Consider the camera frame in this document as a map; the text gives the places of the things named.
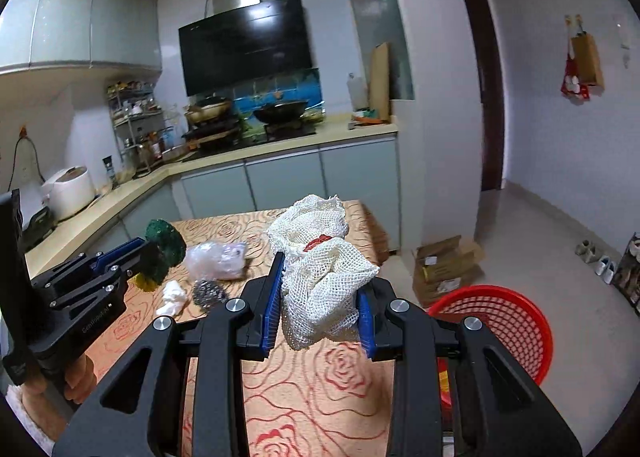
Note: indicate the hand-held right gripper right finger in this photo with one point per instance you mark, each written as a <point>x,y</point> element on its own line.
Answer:
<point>366,327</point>

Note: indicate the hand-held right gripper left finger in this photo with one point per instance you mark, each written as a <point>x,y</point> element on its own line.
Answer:
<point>272,307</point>

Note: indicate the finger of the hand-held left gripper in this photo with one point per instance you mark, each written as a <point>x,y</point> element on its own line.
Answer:
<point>117,251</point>
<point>152,264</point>

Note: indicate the green mesh scrubber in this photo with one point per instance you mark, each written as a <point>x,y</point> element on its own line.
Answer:
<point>167,237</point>

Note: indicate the white mesh cloth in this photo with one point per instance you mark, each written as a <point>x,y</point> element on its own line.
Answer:
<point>320,287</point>

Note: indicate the red plastic mesh basket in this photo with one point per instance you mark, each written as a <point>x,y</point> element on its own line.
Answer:
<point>500,317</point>

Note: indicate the person's left forearm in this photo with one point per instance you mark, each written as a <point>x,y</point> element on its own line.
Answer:
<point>35,422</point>

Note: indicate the person's left hand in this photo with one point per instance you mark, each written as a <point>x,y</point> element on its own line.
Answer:
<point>80,382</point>

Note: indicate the yellow sponge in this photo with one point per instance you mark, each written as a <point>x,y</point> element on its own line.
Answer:
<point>145,283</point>

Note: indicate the crumpled white tissue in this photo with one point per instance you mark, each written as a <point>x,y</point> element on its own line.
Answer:
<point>172,299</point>

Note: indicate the steel wool scourer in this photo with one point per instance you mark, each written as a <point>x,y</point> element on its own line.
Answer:
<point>207,293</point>

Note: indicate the clear plastic bag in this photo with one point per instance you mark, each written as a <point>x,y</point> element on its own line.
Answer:
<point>215,259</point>

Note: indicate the white rice cooker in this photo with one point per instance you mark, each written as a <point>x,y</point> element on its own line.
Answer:
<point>70,192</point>

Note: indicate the black countertop appliance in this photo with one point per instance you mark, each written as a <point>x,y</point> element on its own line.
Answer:
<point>37,229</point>

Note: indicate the rose patterned tablecloth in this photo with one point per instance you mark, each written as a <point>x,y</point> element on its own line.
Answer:
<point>310,397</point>

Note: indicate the brown cardboard box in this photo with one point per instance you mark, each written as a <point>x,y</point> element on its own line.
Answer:
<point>445,282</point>

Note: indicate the grey base cabinets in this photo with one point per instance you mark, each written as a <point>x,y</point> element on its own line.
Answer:
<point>280,182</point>

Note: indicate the metal spice rack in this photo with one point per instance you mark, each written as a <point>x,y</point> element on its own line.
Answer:
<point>135,127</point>

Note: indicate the black gas stove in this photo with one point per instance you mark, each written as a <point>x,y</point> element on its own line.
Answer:
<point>250,134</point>

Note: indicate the golden lidded pot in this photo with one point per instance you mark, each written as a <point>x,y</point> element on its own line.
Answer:
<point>207,109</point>

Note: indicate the beige kitchen countertop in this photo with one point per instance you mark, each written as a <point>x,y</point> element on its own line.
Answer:
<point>340,130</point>

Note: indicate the black wok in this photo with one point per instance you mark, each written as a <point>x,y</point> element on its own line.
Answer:
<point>280,112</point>

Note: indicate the orange teal kitchen item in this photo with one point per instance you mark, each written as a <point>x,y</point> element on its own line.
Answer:
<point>370,119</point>

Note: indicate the clear plastic bottle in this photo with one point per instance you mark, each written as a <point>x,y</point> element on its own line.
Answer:
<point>356,94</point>

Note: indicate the beige shoe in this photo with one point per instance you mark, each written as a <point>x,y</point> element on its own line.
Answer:
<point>591,254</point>
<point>581,249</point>

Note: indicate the black range hood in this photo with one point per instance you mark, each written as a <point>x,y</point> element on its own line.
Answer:
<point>245,47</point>

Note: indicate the white shoe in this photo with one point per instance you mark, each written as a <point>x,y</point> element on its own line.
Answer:
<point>603,267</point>
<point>615,273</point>

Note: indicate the wooden cutting board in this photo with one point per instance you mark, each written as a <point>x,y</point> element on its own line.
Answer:
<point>380,82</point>

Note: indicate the dark wooden door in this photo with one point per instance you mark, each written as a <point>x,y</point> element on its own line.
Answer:
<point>482,87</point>

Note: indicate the shoe rack with shoes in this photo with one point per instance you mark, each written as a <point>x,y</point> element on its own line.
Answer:
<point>630,272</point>

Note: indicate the frosted glass window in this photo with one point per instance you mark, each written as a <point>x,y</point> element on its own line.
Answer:
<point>395,37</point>

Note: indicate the red hanging bag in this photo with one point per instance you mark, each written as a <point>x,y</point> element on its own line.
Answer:
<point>572,84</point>

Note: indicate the brown paper bag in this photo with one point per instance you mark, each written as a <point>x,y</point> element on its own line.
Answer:
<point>586,62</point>

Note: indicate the grey wall cabinet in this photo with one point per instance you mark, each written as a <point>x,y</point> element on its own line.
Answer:
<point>80,12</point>

